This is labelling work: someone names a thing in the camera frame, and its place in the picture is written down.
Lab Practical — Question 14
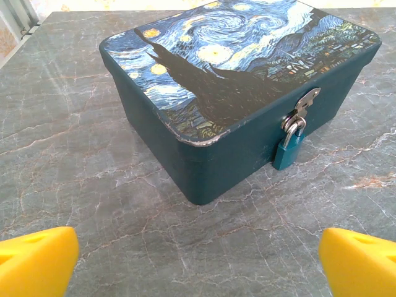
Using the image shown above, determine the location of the aluminium left corner post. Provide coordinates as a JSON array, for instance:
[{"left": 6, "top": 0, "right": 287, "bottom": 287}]
[{"left": 0, "top": 0, "right": 41, "bottom": 40}]

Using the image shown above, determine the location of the teal padlock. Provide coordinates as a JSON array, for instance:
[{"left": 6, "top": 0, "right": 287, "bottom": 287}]
[{"left": 272, "top": 119, "right": 308, "bottom": 171}]

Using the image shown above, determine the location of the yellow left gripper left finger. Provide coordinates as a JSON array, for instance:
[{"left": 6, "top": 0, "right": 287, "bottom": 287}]
[{"left": 0, "top": 226, "right": 80, "bottom": 297}]

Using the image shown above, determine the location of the silver box hasp latch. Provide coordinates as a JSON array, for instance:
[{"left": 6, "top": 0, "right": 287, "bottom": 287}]
[{"left": 280, "top": 87, "right": 322, "bottom": 131}]

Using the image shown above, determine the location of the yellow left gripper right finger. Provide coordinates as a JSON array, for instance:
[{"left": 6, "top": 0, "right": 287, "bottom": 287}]
[{"left": 318, "top": 227, "right": 396, "bottom": 297}]

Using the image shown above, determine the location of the starry night painted teal box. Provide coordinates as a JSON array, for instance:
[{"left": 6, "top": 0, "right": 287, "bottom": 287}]
[{"left": 98, "top": 0, "right": 383, "bottom": 207}]

